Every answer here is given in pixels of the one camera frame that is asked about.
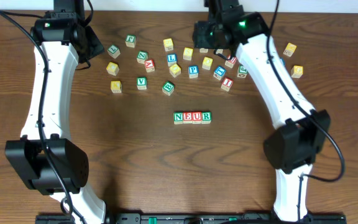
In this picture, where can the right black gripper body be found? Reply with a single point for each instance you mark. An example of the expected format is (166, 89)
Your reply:
(202, 38)

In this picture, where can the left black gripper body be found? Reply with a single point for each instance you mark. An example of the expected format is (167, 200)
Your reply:
(93, 45)

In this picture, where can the red u block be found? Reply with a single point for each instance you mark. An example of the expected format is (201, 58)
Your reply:
(196, 117)
(231, 63)

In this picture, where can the green R block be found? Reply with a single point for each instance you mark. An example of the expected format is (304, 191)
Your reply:
(206, 117)

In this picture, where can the green N block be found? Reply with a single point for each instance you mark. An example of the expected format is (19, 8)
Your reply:
(178, 118)

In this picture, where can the red E block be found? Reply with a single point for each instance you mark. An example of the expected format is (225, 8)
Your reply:
(187, 118)

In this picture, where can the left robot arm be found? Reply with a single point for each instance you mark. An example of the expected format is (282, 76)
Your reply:
(44, 157)

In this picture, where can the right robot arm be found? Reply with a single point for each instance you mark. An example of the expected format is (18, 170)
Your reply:
(300, 130)

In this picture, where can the blue 2 block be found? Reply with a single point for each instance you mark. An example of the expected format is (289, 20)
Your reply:
(203, 50)

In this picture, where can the yellow s block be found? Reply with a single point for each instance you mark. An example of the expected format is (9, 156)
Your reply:
(168, 44)
(188, 53)

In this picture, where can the yellow O block centre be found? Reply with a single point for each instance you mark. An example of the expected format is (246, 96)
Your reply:
(207, 63)

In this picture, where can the yellow o block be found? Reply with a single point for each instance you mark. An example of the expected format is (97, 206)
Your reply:
(175, 70)
(207, 63)

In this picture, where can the green L block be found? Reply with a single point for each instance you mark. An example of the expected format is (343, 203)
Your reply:
(114, 51)

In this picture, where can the yellow C block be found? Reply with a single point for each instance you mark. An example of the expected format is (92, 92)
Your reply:
(112, 68)

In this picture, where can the blue P block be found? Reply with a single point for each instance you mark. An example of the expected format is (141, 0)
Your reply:
(193, 71)

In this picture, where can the blue T block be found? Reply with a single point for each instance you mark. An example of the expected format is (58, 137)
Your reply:
(219, 72)

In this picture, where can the yellow S block top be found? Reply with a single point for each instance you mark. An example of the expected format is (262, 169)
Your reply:
(168, 44)

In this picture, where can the green J block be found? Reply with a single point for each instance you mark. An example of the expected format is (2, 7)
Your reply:
(130, 41)

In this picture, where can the blue l block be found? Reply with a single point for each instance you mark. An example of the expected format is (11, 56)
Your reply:
(171, 59)
(282, 61)

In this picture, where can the green e block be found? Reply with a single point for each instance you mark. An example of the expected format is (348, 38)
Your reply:
(242, 72)

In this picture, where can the yellow K block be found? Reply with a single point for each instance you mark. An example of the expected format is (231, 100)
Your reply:
(116, 86)

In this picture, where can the red I block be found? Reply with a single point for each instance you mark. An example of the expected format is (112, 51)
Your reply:
(227, 84)

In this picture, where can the green Z block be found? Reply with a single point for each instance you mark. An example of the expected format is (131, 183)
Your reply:
(142, 56)

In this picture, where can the red A block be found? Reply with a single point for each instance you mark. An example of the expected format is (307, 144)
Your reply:
(149, 65)

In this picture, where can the green B block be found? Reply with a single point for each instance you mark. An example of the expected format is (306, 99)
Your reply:
(168, 88)

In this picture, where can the green V block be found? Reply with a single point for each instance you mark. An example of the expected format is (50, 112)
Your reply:
(141, 83)

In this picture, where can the blue L block right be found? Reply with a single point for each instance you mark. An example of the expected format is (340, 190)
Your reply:
(282, 61)

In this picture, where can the yellow block top right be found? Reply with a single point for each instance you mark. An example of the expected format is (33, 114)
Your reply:
(289, 49)

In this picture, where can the yellow G block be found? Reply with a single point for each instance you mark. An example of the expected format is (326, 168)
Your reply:
(297, 71)

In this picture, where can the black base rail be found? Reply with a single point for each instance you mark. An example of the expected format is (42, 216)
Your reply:
(252, 217)

